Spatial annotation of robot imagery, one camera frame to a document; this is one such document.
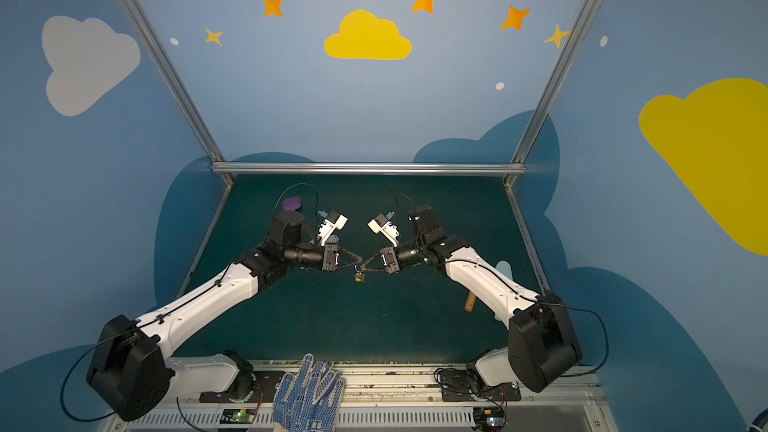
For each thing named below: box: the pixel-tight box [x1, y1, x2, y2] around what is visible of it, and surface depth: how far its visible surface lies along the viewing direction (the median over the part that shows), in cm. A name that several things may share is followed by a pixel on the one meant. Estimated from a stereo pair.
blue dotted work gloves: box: [273, 353, 345, 432], surface depth 73 cm
